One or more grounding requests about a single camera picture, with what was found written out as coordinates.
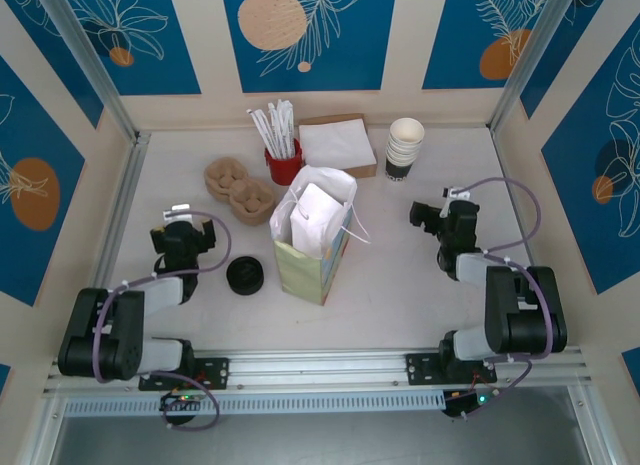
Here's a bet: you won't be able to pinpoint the painted print paper gift bag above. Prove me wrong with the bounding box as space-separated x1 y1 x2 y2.
268 164 374 307

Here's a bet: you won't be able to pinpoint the brown pulp cup carrier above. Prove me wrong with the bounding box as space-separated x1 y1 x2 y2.
203 157 277 227

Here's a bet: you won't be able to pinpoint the black cup lid stack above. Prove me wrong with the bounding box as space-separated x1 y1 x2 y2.
225 254 265 296

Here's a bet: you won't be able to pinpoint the stacked paper cups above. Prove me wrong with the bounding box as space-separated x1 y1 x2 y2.
384 117 426 185

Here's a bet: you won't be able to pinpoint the red straw holder cup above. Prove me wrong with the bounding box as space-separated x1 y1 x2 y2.
263 137 305 186

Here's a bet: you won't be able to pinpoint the white napkin stack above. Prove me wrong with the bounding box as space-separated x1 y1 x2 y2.
298 119 379 169

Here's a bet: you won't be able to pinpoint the black controller board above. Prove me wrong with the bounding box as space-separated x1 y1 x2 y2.
158 390 204 417
442 388 496 420

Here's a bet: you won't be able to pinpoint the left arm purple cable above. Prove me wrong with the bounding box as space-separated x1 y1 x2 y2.
93 210 234 432

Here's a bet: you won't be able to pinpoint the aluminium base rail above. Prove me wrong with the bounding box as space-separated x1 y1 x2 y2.
44 345 591 392

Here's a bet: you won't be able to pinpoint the aluminium frame post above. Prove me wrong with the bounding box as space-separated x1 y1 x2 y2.
488 0 581 134
567 384 619 465
37 0 140 142
19 390 66 465

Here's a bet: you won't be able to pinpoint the grey slotted cable duct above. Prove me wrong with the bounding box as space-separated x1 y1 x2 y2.
64 390 447 417

